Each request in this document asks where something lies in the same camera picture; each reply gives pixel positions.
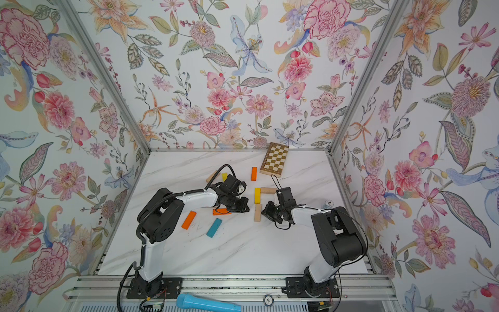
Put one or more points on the blue microphone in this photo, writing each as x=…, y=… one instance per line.
x=185, y=301

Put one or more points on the natural wood block top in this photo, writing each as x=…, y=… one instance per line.
x=268, y=190

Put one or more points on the orange block near chessboard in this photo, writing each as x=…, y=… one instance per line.
x=254, y=174

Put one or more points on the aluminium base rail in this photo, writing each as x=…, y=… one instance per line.
x=232, y=288

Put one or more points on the aluminium corner post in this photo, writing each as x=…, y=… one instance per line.
x=88, y=46
x=393, y=17

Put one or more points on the teal block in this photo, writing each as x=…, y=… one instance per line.
x=214, y=228

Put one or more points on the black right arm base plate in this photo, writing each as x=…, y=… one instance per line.
x=305, y=287

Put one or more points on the natural wood block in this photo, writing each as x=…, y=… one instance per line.
x=268, y=190
x=213, y=175
x=257, y=214

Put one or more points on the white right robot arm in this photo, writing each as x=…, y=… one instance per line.
x=339, y=239

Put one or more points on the aluminium left corner post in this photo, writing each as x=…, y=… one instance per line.
x=88, y=46

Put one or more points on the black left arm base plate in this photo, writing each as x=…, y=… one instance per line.
x=160, y=287

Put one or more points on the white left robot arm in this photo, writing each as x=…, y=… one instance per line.
x=159, y=218

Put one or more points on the small round gauge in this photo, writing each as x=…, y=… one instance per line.
x=268, y=300

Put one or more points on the wooden chessboard box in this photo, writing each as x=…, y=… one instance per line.
x=274, y=161

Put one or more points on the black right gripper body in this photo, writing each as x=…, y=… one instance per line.
x=275, y=212

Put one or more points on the orange block diagonal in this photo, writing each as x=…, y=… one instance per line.
x=189, y=219

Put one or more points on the orange block centre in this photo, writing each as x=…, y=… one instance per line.
x=220, y=211

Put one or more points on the aluminium right corner post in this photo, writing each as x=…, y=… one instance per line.
x=393, y=17

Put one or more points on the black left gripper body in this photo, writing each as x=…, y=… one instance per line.
x=236, y=204

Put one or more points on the blue poker chip stack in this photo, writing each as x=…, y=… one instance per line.
x=328, y=204

